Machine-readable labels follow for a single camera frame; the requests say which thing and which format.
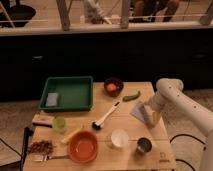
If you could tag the seated person in background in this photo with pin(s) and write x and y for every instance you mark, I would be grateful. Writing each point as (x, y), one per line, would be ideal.
(142, 8)

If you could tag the small metal cup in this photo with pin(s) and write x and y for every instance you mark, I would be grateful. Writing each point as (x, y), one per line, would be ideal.
(144, 145)

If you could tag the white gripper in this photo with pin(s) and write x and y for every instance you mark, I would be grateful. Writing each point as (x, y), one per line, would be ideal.
(157, 105)

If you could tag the white handled dish brush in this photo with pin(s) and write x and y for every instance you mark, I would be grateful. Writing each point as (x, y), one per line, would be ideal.
(97, 124)

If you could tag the dark red small bowl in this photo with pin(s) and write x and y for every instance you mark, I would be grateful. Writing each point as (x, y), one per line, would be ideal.
(119, 84)

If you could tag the black table side bracket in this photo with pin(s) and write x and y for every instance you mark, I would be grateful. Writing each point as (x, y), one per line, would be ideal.
(27, 133)

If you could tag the grey towel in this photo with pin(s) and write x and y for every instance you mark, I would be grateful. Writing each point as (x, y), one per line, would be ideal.
(139, 112)

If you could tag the red orange bowl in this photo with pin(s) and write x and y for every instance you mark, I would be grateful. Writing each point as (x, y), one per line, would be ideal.
(83, 147)

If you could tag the white cup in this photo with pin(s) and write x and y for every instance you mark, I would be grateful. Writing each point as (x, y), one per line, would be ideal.
(119, 138)

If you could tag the grey sponge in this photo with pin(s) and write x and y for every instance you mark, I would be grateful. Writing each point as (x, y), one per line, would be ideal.
(52, 99)

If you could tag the green plastic cup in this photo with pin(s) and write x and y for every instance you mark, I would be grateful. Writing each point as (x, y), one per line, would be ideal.
(59, 125)

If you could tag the orange fruit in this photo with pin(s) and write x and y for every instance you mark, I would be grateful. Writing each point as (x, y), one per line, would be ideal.
(111, 87)

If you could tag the green plastic tray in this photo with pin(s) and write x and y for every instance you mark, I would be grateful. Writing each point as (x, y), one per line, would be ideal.
(73, 94)

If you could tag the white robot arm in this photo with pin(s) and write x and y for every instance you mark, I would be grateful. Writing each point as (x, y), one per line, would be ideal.
(171, 90)

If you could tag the wooden block brush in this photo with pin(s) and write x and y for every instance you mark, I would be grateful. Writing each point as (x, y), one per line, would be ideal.
(42, 120)

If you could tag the green chili pepper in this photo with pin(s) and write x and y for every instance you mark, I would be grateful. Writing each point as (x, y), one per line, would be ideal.
(131, 97)

